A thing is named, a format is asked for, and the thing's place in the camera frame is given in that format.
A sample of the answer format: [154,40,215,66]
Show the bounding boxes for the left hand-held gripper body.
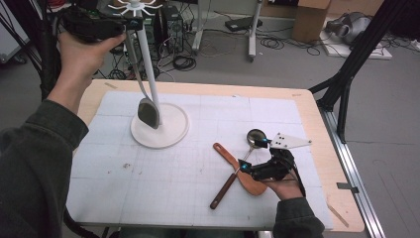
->
[60,4,129,45]

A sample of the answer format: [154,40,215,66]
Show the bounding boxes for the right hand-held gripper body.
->
[249,132,313,182]

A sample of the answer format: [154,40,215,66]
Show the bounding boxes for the steel spoon with wooden handle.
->
[210,128,269,210]

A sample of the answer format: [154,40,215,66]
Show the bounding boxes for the white utensil rack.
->
[108,0,191,150]

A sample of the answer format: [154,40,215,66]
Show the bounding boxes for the metal ladle spoon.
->
[125,30,161,130]

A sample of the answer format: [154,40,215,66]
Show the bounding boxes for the person's right hand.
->
[263,168,307,201]

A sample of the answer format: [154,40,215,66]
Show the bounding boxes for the person's left hand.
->
[57,31,128,87]

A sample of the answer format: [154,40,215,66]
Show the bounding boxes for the black computer tower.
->
[160,4,184,54]

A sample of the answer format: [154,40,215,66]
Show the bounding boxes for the white stand leg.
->
[247,0,265,62]
[192,0,208,55]

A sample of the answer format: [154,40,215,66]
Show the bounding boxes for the white cabinet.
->
[0,0,32,64]

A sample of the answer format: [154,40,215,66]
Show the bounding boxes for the black flat box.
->
[225,16,263,33]

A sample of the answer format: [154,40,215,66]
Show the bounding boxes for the cardboard box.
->
[291,0,332,44]

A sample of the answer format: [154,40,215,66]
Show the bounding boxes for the white board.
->
[319,29,393,60]

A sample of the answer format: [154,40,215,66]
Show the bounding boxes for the grey rounded appliance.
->
[325,12,372,46]

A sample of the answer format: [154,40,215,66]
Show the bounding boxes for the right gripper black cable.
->
[289,155,307,198]

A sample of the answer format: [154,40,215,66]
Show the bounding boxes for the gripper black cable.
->
[62,208,100,238]
[289,155,307,198]

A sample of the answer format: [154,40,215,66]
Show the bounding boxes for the black metal frame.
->
[0,0,64,102]
[308,0,420,144]

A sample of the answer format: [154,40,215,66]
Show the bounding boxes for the coiled black cable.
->
[172,54,198,72]

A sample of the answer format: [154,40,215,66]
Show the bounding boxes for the black bracket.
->
[336,181,360,194]

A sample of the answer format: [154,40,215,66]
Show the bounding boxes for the aluminium rail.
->
[318,107,386,238]

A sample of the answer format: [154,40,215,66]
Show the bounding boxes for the black floor cables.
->
[260,34,322,58]

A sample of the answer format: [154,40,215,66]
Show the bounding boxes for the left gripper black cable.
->
[62,208,100,238]

